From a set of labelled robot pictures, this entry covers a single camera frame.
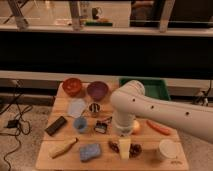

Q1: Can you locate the blue cup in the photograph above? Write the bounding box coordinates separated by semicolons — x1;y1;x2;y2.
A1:
73;117;88;133

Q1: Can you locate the black binder clip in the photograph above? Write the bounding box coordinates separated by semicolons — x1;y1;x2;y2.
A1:
94;121;109;134

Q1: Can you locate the blue sponge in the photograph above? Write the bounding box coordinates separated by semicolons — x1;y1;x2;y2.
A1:
79;144;101;162

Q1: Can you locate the orange carrot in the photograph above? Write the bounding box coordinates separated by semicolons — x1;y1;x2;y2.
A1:
146;120;171;136

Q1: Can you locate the black power adapter cable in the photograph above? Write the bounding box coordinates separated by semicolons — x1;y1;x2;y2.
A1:
0;81;34;171

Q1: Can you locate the light blue plate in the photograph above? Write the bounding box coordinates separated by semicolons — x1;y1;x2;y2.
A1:
67;98;87;118

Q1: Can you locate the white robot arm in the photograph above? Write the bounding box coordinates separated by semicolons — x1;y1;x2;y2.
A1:
110;80;213;144

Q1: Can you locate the yellow banana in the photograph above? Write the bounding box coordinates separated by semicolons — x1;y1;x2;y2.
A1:
49;138;78;158

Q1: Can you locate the bunch of dark grapes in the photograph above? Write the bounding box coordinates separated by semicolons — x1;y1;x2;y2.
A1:
108;140;142;158

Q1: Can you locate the small metal cup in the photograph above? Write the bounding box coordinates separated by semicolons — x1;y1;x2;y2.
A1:
89;103;101;117

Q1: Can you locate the black rectangular block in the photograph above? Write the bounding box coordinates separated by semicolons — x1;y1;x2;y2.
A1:
45;116;67;136

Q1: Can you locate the purple bowl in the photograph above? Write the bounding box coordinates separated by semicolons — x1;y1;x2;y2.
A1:
87;81;109;101

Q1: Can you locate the red bowl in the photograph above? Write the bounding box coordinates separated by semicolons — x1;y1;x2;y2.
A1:
62;78;82;96

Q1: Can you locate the green plastic tray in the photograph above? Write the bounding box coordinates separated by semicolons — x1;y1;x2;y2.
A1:
118;77;172;102

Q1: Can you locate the white paper cup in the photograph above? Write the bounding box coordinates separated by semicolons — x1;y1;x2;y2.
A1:
156;139;178;161

